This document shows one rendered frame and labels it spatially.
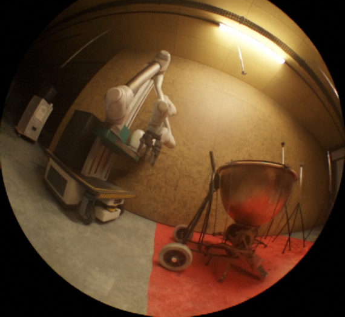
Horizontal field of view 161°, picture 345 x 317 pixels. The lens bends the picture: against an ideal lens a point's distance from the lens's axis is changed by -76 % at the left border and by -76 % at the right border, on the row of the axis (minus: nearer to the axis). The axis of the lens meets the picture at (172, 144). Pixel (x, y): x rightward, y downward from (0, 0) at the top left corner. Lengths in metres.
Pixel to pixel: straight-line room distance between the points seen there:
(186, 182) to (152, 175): 0.46
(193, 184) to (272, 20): 3.15
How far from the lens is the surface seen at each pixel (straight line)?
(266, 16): 2.83
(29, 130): 3.13
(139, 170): 1.67
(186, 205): 1.69
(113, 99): 0.75
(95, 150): 1.11
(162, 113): 0.80
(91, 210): 0.95
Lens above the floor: 0.52
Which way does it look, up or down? 19 degrees up
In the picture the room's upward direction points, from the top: 20 degrees clockwise
